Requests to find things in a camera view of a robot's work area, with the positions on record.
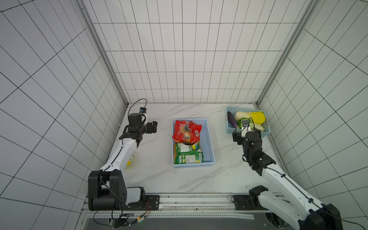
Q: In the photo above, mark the green toy cabbage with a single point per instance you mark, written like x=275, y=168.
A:
x=256, y=125

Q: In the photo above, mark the yellow toy cabbage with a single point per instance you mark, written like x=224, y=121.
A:
x=257, y=117

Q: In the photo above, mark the purple toy eggplant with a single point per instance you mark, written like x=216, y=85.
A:
x=232, y=120

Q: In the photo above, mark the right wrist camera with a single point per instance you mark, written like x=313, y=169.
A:
x=247, y=126

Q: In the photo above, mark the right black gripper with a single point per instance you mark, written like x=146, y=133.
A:
x=240, y=137

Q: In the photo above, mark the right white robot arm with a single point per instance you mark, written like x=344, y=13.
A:
x=298, y=208

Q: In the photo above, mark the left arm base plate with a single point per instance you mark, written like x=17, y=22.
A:
x=149, y=202

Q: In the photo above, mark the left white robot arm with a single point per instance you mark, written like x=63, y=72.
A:
x=107, y=190

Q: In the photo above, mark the red gummy candy bag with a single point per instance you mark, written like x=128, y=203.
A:
x=186, y=132

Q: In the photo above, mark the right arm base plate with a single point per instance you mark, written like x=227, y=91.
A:
x=245, y=202

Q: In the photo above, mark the large light blue basket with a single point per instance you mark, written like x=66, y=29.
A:
x=205, y=143

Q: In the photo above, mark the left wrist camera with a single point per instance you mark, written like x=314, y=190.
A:
x=143, y=113

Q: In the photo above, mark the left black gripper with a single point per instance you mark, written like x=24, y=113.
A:
x=149, y=130

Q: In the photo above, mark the aluminium mounting rail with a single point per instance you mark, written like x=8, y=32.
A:
x=196, y=206

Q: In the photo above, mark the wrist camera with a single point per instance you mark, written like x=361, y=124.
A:
x=247, y=126
x=143, y=113

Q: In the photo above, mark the wiring bundle under rail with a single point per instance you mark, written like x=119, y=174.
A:
x=126, y=220

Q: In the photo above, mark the green Fox's candy bag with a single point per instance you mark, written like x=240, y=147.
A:
x=187, y=153

